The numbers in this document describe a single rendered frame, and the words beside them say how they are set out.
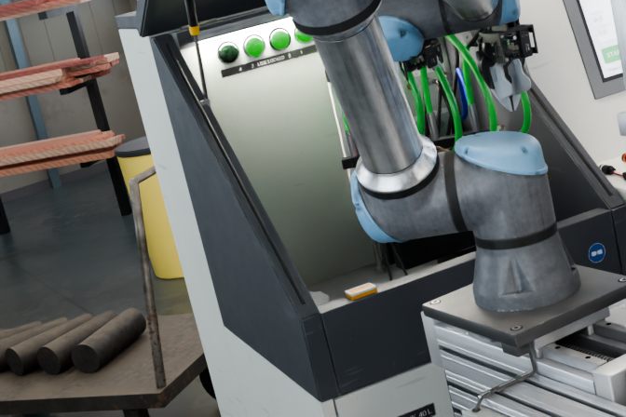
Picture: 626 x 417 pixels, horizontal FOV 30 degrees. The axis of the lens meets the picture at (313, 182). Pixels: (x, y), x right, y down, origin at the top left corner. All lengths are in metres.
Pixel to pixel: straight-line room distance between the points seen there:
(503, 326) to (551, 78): 1.04
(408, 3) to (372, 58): 0.30
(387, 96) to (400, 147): 0.09
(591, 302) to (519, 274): 0.10
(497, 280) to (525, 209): 0.11
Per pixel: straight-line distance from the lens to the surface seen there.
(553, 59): 2.55
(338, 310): 2.08
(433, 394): 2.20
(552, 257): 1.63
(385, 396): 2.16
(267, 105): 2.55
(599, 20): 2.62
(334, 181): 2.62
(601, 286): 1.67
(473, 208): 1.60
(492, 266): 1.63
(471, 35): 2.15
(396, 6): 1.75
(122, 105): 9.92
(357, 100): 1.49
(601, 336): 1.66
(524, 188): 1.60
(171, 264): 6.08
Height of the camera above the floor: 1.61
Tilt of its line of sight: 12 degrees down
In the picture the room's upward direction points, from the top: 13 degrees counter-clockwise
